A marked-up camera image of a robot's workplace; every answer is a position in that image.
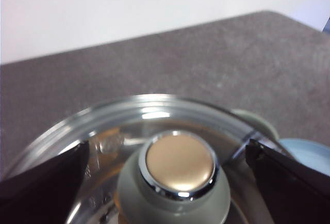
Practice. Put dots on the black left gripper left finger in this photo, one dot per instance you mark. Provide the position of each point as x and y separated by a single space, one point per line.
38 193

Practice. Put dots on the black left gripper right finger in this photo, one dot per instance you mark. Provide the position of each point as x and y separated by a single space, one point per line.
296 193

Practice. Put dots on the glass lid with green knob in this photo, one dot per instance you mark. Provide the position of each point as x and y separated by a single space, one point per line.
178 162

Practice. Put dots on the blue round plate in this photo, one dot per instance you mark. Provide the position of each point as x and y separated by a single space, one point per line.
306 151

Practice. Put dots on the pale green electric steamer pot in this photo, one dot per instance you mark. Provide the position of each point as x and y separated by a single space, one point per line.
257 120

